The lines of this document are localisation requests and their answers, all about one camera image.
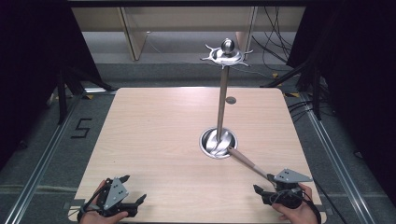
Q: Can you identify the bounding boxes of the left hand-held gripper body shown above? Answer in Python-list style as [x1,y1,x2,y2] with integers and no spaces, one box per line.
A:
[96,176,139,218]

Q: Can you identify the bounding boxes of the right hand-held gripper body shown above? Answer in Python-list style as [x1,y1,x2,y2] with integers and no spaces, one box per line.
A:
[263,168,314,210]

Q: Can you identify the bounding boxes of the wooden handle kitchen utensil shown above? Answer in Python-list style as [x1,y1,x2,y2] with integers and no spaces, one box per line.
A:
[226,147,271,182]

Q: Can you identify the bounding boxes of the metal utensil stand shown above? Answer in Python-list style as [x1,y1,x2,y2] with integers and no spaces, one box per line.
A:
[199,37,254,160]

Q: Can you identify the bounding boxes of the person's right hand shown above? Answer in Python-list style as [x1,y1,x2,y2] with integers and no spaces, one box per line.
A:
[271,182,319,224]

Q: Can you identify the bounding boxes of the person's left hand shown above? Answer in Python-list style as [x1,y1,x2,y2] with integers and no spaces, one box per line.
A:
[78,179,129,224]

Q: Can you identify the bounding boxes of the black metal stand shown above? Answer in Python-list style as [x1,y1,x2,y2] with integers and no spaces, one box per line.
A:
[54,63,117,126]
[260,57,325,121]

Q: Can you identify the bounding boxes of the black curtain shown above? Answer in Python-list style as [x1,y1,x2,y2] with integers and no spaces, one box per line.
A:
[0,0,104,171]
[285,0,396,200]

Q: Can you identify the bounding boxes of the beige wooden desk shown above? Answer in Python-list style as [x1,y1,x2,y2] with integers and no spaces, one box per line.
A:
[70,6,306,62]

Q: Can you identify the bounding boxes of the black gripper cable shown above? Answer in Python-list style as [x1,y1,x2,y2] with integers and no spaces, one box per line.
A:
[269,181,346,224]
[76,185,110,222]

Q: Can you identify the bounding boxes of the aluminium floor rail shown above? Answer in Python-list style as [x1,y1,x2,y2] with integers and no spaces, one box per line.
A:
[297,91,379,224]
[2,87,119,224]

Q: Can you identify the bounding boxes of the bundle of black cables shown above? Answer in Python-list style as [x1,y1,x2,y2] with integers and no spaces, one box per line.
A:
[250,6,297,64]

